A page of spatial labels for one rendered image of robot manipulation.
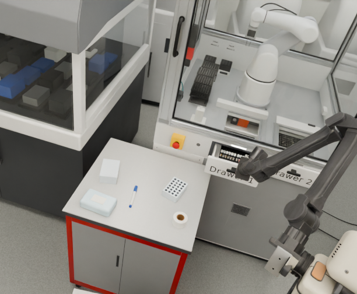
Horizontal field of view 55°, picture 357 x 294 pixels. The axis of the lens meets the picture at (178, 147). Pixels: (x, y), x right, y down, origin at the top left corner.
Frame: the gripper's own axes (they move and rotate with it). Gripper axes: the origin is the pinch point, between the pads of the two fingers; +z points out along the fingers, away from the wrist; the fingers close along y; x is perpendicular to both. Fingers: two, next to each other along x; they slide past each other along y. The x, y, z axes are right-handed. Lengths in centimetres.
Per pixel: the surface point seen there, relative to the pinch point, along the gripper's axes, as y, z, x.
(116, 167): -18, 7, 61
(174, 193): -21.4, 4.8, 27.8
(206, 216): -31, 63, 7
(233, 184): -6.5, 38.3, -1.7
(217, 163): 0.2, 11.0, 11.9
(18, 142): -22, 25, 125
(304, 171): 11.2, 18.5, -33.8
